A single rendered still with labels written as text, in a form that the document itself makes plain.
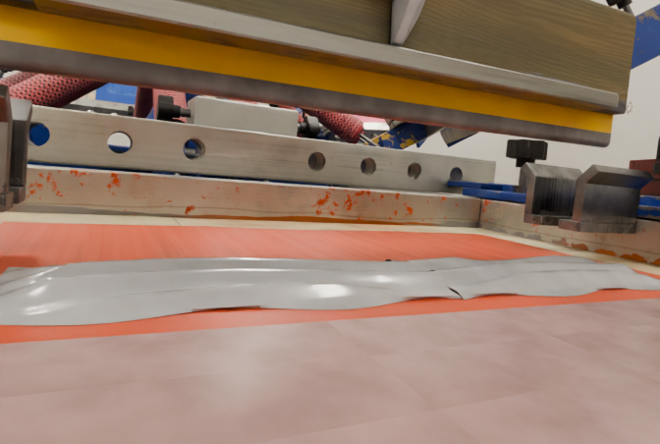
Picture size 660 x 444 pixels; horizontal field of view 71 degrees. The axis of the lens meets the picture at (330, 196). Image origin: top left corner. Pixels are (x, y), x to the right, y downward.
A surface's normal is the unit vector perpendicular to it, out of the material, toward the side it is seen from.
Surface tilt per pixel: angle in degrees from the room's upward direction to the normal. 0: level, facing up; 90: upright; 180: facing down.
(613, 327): 0
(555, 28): 91
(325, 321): 0
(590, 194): 90
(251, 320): 0
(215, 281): 28
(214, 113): 90
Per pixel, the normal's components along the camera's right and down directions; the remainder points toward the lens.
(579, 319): 0.09, -0.99
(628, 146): -0.90, -0.06
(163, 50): 0.43, 0.10
